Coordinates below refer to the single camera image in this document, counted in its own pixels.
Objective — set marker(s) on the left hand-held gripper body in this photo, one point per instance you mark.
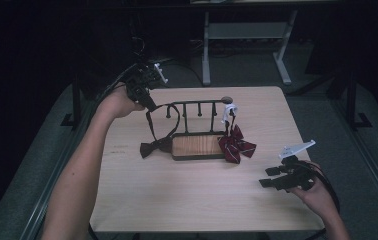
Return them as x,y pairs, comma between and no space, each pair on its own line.
140,81

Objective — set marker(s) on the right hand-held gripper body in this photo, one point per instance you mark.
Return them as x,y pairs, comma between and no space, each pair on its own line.
297,178

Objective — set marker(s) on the black bow tie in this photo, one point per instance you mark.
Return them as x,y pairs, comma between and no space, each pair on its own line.
153,146

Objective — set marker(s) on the red striped bow tie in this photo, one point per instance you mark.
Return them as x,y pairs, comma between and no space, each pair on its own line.
235,145

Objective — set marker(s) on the black hook rack wooden base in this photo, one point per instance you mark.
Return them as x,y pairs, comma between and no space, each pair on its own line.
197,146

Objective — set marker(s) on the person's right hand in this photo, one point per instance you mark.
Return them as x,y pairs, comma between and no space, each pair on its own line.
320,196

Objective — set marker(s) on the person's left hand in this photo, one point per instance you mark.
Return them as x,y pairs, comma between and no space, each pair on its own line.
118,105

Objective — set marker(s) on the black metal stand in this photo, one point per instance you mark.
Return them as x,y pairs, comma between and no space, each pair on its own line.
76,100
352,100

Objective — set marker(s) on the small round brown disc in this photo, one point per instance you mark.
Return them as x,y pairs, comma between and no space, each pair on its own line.
227,99

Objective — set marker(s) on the grey metal rail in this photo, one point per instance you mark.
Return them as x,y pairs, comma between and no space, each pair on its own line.
367,153
48,186

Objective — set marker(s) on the grey metal table frame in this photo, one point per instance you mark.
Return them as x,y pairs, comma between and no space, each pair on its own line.
247,30

